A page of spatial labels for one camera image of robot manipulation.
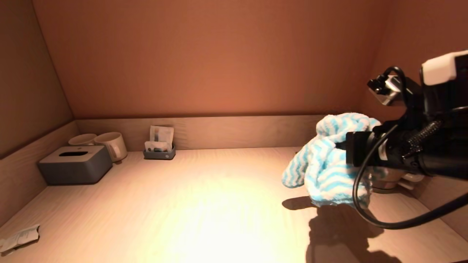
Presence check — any blue white zigzag towel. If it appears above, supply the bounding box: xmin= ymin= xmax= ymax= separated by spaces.
xmin=282 ymin=113 xmax=383 ymax=209

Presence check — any white electric kettle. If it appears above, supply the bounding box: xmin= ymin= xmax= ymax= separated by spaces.
xmin=370 ymin=166 xmax=425 ymax=191

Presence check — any tall white sachet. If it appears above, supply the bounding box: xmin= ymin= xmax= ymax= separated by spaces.
xmin=150 ymin=126 xmax=174 ymax=150

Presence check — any small grey sachet holder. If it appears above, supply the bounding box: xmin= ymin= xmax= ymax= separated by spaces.
xmin=143 ymin=145 xmax=176 ymax=160

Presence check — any short white sachet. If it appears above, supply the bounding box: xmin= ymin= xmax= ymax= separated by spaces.
xmin=144 ymin=141 xmax=169 ymax=152

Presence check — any cream ceramic mug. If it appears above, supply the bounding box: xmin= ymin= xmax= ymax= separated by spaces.
xmin=68 ymin=134 xmax=98 ymax=146
xmin=94 ymin=132 xmax=128 ymax=163

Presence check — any grey tissue box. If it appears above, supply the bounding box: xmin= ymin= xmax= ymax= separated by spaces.
xmin=38 ymin=145 xmax=113 ymax=185

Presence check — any crumpled white paper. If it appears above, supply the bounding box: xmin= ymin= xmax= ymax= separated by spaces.
xmin=0 ymin=224 xmax=40 ymax=254

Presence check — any thick black cable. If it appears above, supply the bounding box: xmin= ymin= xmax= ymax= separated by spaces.
xmin=352 ymin=123 xmax=468 ymax=230

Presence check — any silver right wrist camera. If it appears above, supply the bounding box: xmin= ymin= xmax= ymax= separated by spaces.
xmin=367 ymin=75 xmax=406 ymax=106

